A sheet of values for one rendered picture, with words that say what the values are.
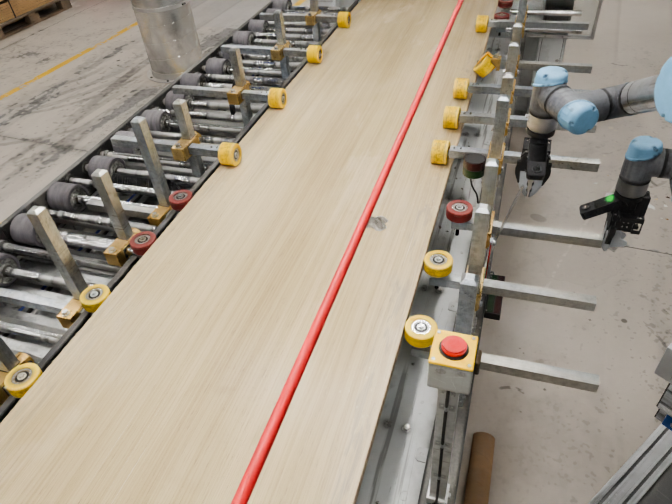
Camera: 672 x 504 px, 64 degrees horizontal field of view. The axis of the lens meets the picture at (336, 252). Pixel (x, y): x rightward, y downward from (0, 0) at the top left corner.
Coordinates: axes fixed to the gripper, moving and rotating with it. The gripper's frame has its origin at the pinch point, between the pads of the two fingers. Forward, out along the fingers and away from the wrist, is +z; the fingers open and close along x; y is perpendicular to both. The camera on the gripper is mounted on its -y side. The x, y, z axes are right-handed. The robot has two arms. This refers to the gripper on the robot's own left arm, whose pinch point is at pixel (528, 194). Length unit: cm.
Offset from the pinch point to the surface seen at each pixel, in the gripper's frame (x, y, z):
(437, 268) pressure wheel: 20.3, -26.2, 9.0
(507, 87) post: 11.0, 47.3, -8.4
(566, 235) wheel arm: -12.9, 1.4, 14.0
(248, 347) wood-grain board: 59, -64, 9
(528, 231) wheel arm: -2.3, 1.2, 14.3
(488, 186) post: 10.9, -2.8, -3.0
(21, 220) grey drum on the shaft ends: 163, -30, 15
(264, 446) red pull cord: 17, -119, -67
